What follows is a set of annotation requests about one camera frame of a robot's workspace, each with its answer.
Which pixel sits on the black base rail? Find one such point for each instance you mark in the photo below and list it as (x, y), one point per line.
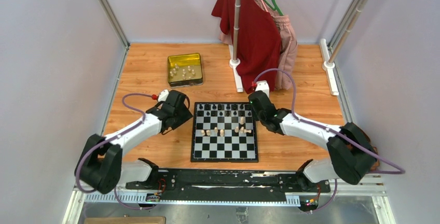
(228, 186)

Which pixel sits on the white right rack foot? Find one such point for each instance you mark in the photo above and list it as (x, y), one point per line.
(328, 67)

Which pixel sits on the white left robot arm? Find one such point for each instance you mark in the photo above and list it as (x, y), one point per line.
(101, 167)

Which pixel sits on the red t-shirt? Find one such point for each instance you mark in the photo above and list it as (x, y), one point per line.
(259, 41)

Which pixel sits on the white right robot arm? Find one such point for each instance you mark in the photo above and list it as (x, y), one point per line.
(351, 155)

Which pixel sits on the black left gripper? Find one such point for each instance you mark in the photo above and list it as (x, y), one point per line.
(186, 115)

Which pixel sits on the yellow metal tin box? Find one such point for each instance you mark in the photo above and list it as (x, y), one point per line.
(185, 70)

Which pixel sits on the black white chess board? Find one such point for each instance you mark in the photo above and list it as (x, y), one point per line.
(217, 133)

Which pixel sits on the pink garment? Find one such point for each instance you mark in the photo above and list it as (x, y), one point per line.
(289, 45)

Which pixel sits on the white clothes rack stand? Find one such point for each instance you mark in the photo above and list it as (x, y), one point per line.
(234, 61)

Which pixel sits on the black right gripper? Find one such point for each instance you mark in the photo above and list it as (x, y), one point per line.
(256, 117)

